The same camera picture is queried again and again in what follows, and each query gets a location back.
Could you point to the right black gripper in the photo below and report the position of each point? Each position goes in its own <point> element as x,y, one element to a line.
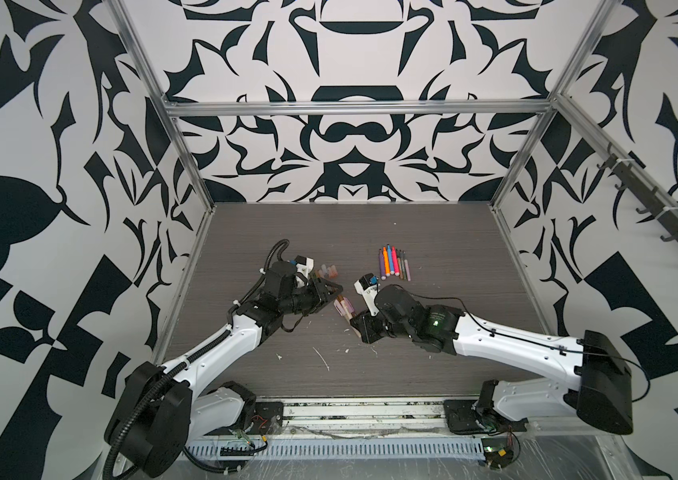
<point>365,327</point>

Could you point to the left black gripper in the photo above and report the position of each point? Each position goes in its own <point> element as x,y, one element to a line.
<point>319,292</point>

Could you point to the pink highlighter pen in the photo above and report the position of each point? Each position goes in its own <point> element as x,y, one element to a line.
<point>395,260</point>

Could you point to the blue highlighter pen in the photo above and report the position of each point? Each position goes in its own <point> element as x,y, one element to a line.
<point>390,261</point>

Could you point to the purple marker pen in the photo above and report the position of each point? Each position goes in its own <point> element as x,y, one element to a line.
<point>382,265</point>

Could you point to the light pink cap pen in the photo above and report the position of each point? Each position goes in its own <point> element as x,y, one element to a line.
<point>342,311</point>

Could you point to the orange highlighter pen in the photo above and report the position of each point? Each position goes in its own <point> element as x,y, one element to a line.
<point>386,260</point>

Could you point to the green pen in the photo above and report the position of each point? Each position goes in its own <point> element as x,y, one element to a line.
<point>403,257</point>

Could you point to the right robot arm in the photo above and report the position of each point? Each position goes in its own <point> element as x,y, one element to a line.
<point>582,376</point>

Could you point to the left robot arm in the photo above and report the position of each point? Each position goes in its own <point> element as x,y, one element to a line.
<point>164,408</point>

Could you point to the green circuit board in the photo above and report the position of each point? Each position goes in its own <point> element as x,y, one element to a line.
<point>500,452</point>

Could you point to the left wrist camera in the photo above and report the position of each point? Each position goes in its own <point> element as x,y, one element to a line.
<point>304,265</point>

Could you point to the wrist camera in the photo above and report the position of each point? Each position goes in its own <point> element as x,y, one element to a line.
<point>304,265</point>
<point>367,287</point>

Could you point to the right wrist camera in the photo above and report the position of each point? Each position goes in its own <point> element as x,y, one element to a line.
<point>367,287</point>

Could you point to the aluminium front rail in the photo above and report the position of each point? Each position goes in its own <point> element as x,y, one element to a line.
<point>393,416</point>

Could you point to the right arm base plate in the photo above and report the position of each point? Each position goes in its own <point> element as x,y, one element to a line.
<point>464,417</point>

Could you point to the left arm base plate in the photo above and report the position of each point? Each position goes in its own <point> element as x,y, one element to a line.
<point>266,418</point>

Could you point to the white cable duct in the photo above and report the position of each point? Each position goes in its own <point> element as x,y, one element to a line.
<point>281,449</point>

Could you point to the black wall hook rack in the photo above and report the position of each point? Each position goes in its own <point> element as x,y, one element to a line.
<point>654,202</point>

